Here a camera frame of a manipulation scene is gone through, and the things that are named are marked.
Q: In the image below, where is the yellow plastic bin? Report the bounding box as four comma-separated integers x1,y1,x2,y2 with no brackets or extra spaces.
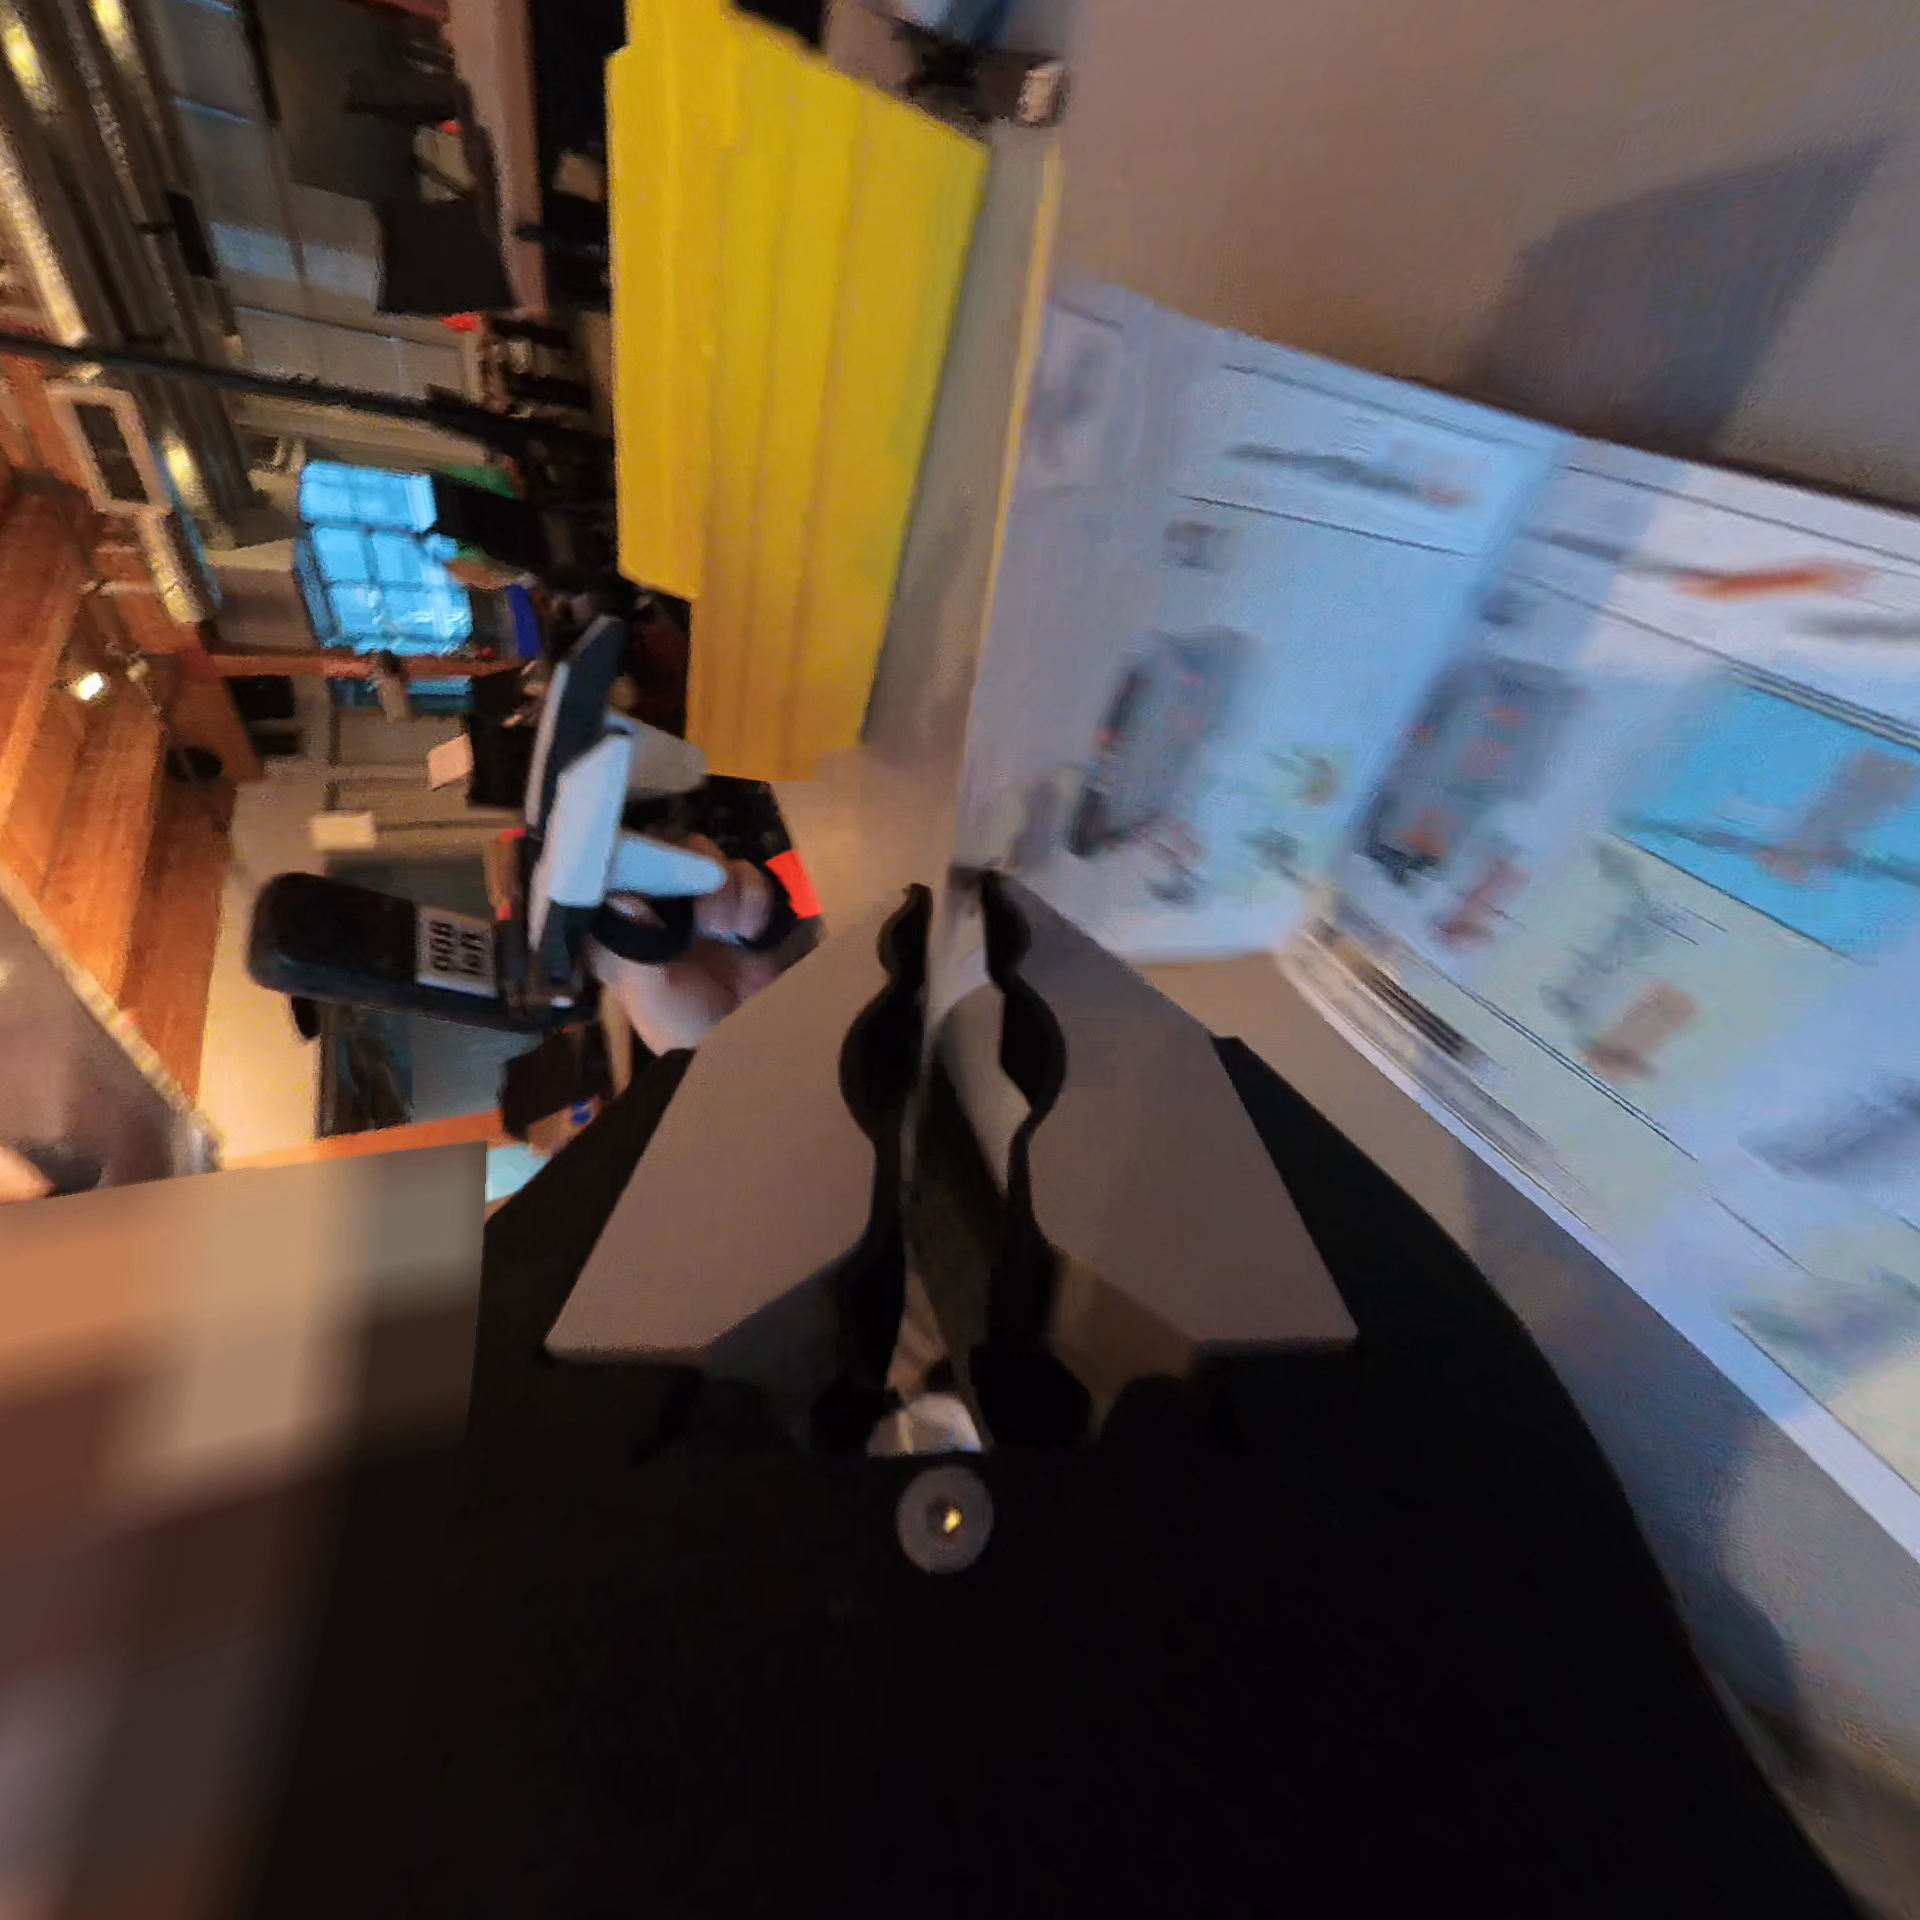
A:
603,0,991,780

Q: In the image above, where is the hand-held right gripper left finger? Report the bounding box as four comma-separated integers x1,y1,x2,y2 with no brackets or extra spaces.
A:
547,885,932,1413

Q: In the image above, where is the grey desk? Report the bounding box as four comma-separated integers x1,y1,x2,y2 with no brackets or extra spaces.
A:
770,0,1920,1907

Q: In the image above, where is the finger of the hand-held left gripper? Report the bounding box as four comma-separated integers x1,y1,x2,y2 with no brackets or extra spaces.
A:
535,737,634,911
521,613,634,828

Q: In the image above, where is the large window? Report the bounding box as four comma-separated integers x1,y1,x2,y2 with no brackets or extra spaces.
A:
291,461,484,709

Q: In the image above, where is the person's left hand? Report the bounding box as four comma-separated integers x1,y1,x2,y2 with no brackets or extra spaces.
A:
600,845,822,1053

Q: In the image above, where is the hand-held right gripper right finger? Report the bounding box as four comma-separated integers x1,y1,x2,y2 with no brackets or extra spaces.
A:
979,877,1361,1429

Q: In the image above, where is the white instruction booklet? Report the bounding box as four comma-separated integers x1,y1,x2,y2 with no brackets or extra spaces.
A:
952,277,1920,1503

